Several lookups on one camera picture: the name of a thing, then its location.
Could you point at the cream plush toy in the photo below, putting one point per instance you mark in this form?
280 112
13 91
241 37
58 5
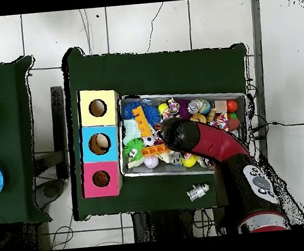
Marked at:
168 157

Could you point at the colourful dotted cloth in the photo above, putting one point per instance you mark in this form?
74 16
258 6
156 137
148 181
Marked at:
220 120

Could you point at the silver robot figure toy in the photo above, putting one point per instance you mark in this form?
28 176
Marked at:
198 192

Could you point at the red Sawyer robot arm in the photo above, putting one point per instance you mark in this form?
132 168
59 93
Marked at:
214 141

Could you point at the wooden box with three holes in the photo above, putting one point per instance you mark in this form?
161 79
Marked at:
109 118

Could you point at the shallow clear mesh bin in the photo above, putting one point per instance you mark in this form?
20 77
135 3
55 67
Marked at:
150 171

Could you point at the small soccer ball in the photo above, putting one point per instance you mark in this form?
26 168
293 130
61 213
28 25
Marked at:
150 141

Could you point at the light blue knitted cloth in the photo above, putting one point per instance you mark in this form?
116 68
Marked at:
130 131

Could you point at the green fuzzy ball with eye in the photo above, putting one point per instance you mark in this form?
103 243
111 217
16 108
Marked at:
133 151

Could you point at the purple spiky ball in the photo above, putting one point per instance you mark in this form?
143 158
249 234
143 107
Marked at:
183 108

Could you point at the colourful drink can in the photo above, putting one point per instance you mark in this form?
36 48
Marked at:
199 106

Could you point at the plain wooden cube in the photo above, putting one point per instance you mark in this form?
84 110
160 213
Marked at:
221 106

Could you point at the brown rubber ball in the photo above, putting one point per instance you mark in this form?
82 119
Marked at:
233 124

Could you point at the red-orange ball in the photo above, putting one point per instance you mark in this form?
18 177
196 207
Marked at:
232 106

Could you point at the black upright panel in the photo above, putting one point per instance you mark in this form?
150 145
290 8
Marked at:
59 125

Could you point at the grey floor stand base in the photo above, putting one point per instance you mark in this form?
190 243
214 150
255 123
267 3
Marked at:
50 191

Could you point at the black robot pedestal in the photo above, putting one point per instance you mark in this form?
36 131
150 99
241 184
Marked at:
160 226

